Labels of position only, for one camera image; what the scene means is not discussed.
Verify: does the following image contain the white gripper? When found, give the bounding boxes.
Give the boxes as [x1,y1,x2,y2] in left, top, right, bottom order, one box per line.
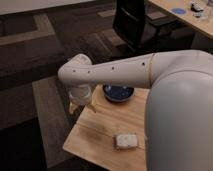
[69,85,96,115]

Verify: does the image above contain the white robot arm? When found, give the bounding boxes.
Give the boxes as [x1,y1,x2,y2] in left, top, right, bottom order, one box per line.
[58,50,213,171]

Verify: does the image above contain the dark blue ceramic bowl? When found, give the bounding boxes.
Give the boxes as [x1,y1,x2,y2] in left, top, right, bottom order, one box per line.
[102,85,134,102]

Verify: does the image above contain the black office chair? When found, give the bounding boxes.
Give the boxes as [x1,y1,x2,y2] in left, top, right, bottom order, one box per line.
[113,0,175,53]

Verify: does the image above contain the blue round coaster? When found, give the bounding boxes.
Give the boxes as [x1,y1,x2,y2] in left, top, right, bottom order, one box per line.
[171,8,186,14]

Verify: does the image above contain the light wooden desk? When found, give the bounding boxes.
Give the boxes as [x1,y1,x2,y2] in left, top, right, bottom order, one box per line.
[148,0,213,39]

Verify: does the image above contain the small cluttered desk items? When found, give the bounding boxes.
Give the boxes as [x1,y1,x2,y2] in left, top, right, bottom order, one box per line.
[190,1,203,18]

